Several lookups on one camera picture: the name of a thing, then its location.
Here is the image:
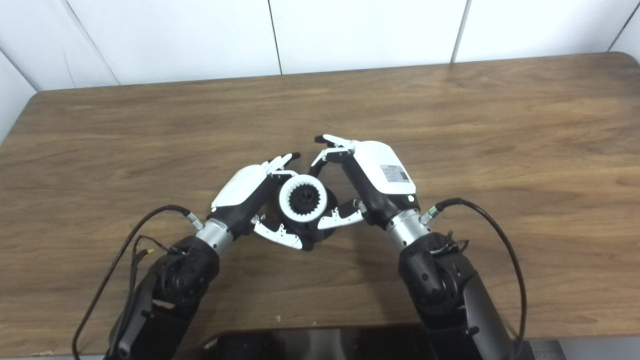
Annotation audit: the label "white and black left hand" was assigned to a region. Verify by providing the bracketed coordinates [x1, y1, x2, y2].
[210, 152, 304, 251]

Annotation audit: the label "white and black right hand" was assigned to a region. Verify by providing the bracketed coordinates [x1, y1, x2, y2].
[309, 133, 421, 231]

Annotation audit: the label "white toothed ring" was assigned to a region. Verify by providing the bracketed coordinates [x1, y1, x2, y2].
[278, 174, 329, 224]

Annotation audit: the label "round black geared part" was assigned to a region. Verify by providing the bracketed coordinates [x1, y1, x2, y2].
[267, 175, 333, 252]

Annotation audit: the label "black robot torso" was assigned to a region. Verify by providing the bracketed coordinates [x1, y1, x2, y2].
[200, 324, 436, 360]

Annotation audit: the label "thin black right arm wires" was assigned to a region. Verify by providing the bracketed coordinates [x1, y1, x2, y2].
[430, 231, 471, 256]

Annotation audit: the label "thin black arm wires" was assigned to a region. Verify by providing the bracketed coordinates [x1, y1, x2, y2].
[430, 231, 471, 256]
[129, 235, 176, 301]

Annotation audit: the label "thin black left arm wires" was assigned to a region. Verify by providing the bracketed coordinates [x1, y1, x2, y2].
[129, 235, 176, 301]

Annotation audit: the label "thick black right wrist cable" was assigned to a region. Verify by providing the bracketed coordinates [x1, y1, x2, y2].
[420, 197, 528, 360]

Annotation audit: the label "thick black wrist cable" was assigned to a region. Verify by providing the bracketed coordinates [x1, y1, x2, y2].
[71, 204, 205, 360]
[420, 197, 528, 360]

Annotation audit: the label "thick black left wrist cable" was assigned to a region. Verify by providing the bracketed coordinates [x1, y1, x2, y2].
[71, 204, 205, 360]

